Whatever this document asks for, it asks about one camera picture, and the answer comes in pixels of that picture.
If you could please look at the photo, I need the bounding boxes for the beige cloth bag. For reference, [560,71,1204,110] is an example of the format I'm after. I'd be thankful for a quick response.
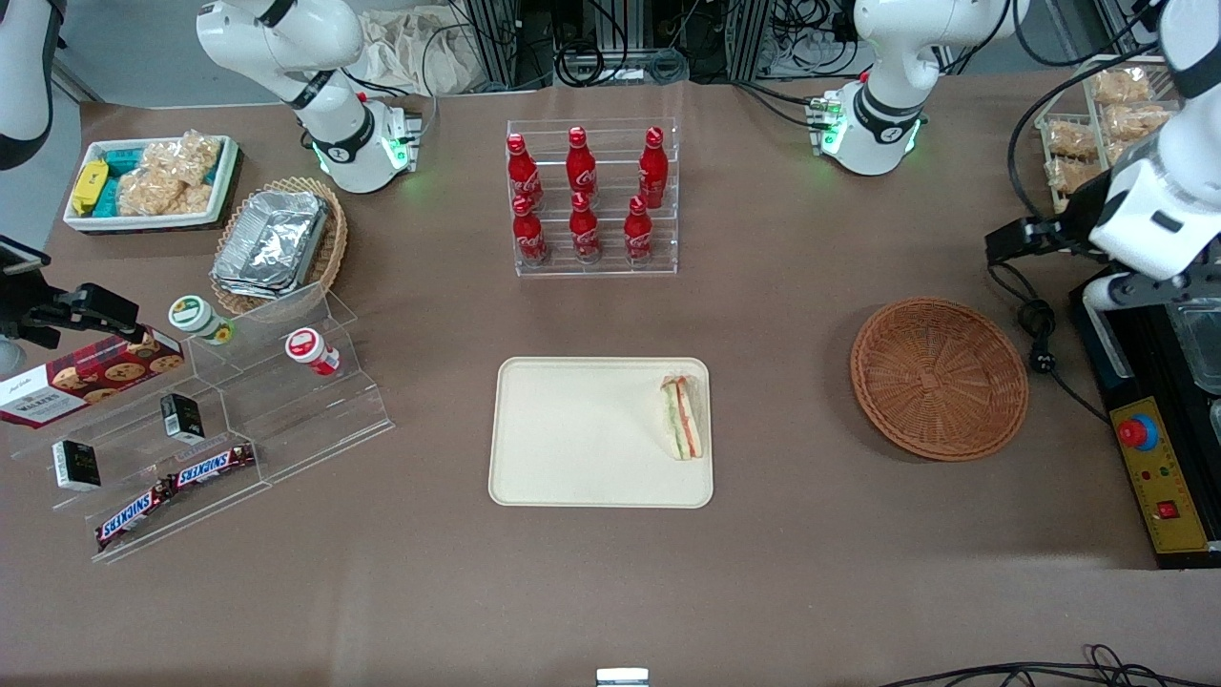
[358,8,478,96]

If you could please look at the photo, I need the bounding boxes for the clear plastic container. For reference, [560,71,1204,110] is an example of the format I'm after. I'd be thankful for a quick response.
[1169,299,1221,394]

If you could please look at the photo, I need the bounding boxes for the clear acrylic bottle rack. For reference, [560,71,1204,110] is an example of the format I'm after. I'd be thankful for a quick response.
[506,118,679,279]

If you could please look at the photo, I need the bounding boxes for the cup with green lid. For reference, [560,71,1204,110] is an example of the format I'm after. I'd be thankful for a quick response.
[169,295,235,345]

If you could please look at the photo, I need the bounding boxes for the Snickers chocolate bar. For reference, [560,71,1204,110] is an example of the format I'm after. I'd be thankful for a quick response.
[95,482,176,552]
[170,443,259,489]

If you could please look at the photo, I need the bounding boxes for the black base cable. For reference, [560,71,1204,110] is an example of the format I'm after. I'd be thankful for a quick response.
[730,81,831,130]

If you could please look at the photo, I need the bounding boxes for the white wire basket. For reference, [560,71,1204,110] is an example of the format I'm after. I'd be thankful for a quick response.
[1035,55,1189,216]

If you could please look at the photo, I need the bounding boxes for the black machine with yellow panel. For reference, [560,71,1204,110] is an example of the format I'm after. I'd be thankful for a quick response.
[1068,272,1221,571]

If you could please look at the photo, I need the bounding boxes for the white rectangular tray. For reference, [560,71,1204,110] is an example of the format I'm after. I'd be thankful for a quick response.
[487,356,714,510]

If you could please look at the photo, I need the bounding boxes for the red cookie box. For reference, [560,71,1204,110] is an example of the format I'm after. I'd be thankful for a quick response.
[0,327,185,430]

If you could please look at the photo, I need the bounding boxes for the yellow snack packet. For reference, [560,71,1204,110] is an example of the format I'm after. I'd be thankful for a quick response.
[72,160,109,217]

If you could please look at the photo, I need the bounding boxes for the cup with red lid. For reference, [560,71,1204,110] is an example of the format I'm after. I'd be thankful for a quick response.
[285,327,341,376]

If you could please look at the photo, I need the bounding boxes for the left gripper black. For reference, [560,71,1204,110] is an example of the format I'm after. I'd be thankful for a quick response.
[985,177,1113,265]

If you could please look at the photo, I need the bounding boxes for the red cola bottle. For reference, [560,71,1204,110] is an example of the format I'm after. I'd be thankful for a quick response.
[512,196,548,265]
[638,126,668,209]
[507,133,544,209]
[567,126,598,197]
[624,196,654,262]
[569,192,602,263]

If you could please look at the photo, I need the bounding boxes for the triangle sandwich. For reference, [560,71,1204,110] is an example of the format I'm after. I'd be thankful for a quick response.
[658,374,705,462]

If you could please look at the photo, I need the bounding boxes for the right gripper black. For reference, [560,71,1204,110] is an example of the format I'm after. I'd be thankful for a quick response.
[0,281,142,349]

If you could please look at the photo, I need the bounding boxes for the white plastic snack bin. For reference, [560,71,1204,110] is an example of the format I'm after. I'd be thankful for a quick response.
[63,135,239,235]

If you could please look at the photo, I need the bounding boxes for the small black box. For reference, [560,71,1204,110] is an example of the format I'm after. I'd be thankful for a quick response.
[160,393,205,446]
[52,440,102,492]

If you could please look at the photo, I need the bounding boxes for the aluminium foil container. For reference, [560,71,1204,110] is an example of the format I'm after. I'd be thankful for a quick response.
[212,189,330,302]

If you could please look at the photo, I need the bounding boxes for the clear acrylic stepped shelf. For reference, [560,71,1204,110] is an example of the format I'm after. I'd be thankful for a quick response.
[11,286,395,564]

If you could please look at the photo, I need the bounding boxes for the black cable loops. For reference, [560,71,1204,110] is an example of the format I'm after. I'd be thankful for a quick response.
[878,644,1221,687]

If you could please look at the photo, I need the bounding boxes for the oval wicker basket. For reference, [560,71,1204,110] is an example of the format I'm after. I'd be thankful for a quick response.
[210,177,349,318]

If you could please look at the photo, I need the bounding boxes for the black cable bundle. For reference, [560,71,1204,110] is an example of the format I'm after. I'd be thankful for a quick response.
[553,0,726,87]

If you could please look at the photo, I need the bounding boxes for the black power cable with plug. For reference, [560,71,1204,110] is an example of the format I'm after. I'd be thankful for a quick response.
[987,260,1112,426]

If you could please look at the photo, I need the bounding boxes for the round brown wicker basket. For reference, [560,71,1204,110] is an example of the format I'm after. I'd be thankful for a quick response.
[849,298,1030,464]

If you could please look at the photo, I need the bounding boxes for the aluminium frame post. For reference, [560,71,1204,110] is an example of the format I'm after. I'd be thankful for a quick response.
[472,0,554,92]
[730,0,774,82]

